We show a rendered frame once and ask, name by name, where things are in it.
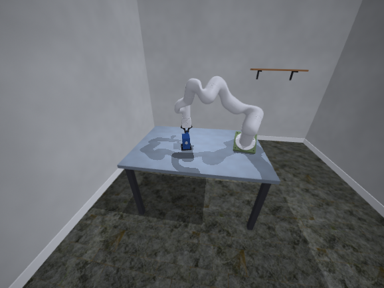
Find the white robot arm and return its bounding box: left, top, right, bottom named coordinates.
left=175, top=76, right=264, bottom=150

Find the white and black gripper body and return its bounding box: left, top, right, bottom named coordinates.
left=181, top=118, right=191, bottom=128

